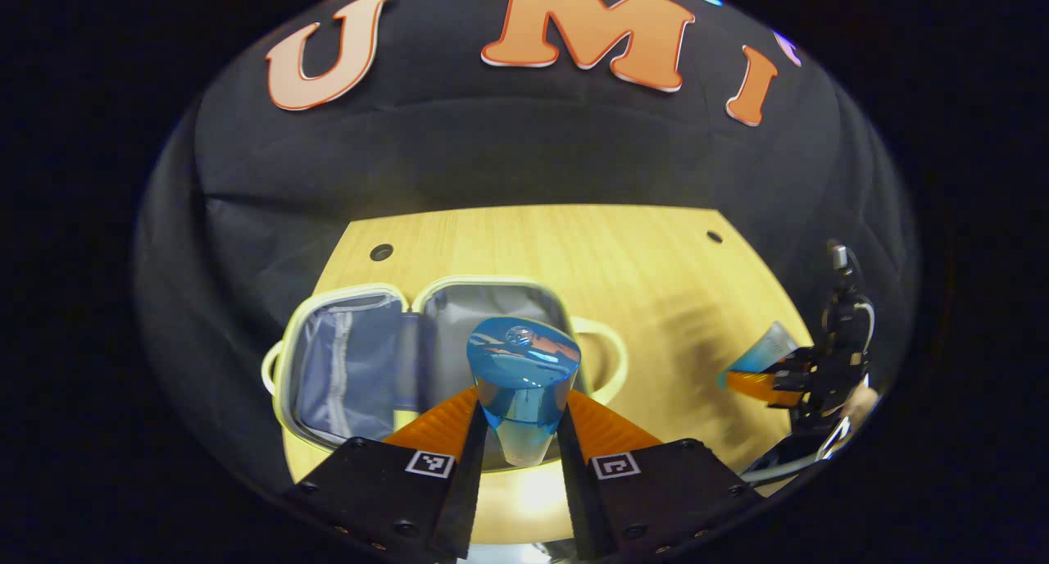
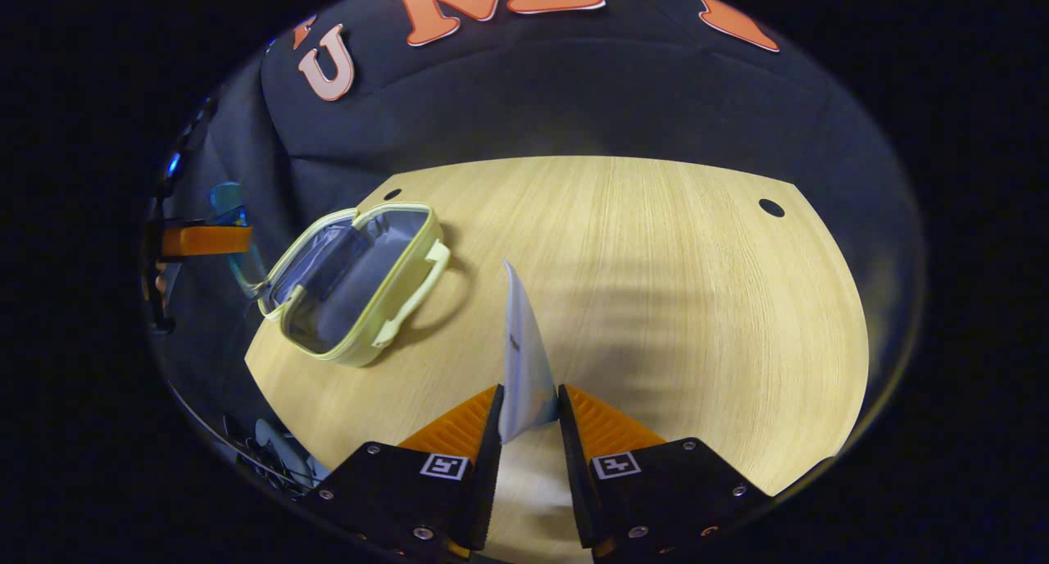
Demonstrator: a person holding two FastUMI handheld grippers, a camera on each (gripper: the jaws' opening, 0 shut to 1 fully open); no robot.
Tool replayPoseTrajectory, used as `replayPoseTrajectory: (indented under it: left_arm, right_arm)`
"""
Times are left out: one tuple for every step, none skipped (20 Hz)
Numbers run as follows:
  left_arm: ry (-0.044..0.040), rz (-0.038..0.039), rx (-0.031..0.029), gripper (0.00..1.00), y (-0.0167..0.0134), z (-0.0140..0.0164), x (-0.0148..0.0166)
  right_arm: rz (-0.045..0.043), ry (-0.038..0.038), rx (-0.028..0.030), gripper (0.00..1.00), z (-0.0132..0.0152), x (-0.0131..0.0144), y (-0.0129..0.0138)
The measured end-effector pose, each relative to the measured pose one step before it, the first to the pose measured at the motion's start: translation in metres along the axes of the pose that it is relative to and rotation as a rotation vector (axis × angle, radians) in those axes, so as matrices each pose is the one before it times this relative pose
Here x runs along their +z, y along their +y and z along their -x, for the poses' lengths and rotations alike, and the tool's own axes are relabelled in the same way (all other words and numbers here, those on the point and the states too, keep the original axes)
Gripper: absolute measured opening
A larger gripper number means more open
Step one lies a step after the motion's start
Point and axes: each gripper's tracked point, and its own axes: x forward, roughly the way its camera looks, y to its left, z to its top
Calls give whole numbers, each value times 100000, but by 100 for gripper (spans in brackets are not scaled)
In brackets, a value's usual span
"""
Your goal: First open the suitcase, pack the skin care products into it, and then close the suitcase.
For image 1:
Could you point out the cream yellow suitcase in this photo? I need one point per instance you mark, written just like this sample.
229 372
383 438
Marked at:
352 367

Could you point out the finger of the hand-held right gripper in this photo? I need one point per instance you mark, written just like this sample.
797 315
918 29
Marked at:
758 385

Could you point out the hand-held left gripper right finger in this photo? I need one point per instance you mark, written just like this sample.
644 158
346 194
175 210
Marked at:
578 490

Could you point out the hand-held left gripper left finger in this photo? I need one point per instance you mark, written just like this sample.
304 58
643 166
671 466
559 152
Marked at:
467 482

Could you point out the blue capped tube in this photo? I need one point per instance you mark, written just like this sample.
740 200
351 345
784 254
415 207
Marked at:
524 375

